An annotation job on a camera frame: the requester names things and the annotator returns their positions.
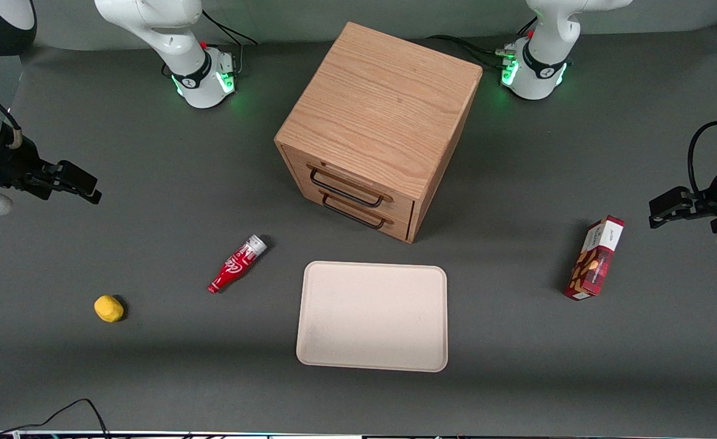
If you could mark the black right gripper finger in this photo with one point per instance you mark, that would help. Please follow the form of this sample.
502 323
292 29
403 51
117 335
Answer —
78 174
90 196

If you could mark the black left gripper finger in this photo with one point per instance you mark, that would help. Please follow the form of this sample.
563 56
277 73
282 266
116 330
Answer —
669 219
669 200

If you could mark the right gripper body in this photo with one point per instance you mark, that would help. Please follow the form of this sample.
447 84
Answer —
12 166

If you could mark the wooden drawer with box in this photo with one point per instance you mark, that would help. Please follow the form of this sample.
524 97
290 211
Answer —
358 183

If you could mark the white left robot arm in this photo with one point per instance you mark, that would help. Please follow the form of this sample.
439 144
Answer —
544 55

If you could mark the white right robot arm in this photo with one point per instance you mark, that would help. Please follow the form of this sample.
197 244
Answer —
175 30

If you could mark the wooden drawer cabinet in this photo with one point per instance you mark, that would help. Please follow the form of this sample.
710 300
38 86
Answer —
389 103

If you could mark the red cookie box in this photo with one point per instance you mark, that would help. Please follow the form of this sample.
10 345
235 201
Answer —
596 259

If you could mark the yellow round toy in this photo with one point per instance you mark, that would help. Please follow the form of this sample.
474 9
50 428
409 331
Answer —
108 308

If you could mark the red cola bottle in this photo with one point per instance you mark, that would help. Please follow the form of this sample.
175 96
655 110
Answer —
236 265

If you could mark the beige plastic tray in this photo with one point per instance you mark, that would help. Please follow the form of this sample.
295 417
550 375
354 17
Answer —
372 317

